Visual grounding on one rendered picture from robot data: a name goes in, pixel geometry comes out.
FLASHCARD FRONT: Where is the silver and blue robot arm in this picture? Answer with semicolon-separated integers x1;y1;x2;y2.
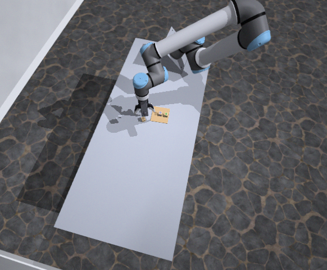
133;0;271;116

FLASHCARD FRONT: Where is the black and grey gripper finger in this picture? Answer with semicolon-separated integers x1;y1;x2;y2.
134;105;140;115
149;103;156;112

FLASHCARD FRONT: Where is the tan flat mat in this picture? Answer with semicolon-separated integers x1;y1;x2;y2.
151;106;170;124

